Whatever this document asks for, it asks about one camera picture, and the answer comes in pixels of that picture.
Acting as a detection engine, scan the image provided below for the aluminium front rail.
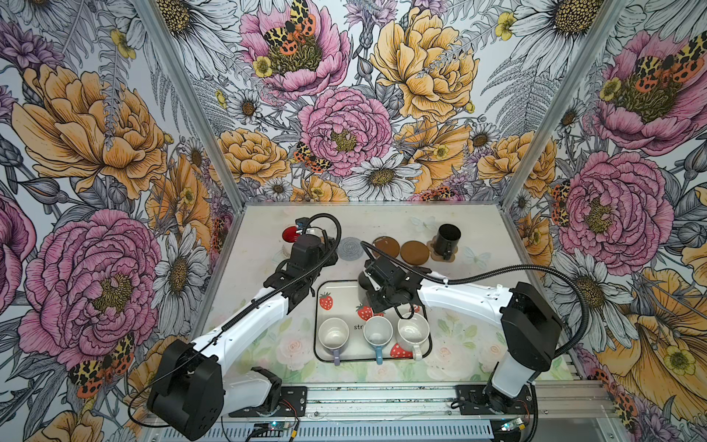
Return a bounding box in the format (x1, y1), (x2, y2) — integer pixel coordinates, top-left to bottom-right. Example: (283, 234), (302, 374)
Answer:
(290, 381), (618, 421)

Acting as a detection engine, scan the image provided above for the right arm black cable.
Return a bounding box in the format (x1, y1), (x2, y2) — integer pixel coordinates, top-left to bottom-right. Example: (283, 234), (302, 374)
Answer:
(360, 239), (590, 442)

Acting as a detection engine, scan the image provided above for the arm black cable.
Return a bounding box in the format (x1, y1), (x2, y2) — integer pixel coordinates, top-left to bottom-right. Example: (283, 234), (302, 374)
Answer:
(126, 212), (344, 429)
(360, 239), (590, 442)

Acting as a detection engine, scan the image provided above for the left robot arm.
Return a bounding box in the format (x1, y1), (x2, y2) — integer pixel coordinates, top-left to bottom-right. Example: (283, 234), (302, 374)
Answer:
(147, 233), (342, 441)

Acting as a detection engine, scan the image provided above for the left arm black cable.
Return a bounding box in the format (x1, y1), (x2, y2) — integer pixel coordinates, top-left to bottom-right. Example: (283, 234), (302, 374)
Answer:
(126, 212), (344, 429)

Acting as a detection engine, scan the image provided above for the black mug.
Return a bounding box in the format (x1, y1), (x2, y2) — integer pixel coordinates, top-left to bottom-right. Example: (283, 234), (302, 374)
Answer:
(435, 224), (461, 259)

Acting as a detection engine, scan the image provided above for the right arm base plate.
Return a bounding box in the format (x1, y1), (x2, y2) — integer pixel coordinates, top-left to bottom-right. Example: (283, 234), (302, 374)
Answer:
(455, 384), (537, 415)

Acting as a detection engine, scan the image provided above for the grey mug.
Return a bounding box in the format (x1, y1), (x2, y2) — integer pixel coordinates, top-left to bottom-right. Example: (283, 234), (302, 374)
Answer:
(357, 272), (375, 306)

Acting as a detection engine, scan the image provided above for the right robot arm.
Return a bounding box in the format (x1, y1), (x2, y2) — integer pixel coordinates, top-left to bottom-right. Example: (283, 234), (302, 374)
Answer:
(358, 256), (562, 414)

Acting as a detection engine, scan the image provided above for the green circuit board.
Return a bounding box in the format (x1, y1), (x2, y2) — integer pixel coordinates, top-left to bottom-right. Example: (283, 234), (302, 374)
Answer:
(252, 422), (296, 438)

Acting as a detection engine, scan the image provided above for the white mug blue handle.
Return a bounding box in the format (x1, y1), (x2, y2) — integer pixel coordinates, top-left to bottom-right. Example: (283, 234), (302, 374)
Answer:
(363, 316), (394, 365)

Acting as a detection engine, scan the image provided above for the scratched dark wooden coaster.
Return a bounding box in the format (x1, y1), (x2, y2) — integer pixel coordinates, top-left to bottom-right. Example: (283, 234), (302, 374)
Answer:
(373, 236), (401, 258)

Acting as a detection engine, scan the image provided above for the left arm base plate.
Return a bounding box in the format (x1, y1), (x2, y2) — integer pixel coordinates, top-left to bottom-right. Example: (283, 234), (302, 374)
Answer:
(228, 386), (309, 418)

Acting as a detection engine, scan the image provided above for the white mug purple handle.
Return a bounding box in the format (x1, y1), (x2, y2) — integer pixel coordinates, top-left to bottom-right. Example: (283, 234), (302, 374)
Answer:
(318, 318), (350, 366)

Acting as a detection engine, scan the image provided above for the grey braided coaster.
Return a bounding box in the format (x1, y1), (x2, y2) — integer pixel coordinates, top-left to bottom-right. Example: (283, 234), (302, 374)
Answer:
(337, 237), (365, 262)

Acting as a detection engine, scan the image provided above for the red interior mug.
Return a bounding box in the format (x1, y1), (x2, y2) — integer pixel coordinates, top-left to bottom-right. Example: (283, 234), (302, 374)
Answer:
(282, 226), (300, 258)

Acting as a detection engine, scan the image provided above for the paw shaped wooden coaster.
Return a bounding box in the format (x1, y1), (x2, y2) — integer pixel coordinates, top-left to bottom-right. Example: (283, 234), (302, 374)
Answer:
(426, 238), (458, 263)

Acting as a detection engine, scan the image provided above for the plain round wooden coaster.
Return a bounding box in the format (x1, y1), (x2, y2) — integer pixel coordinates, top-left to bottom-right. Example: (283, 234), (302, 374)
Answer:
(400, 241), (430, 266)

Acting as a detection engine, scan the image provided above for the strawberry print serving tray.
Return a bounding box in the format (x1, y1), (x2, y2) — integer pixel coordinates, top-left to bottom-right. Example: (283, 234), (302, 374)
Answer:
(314, 280), (433, 366)

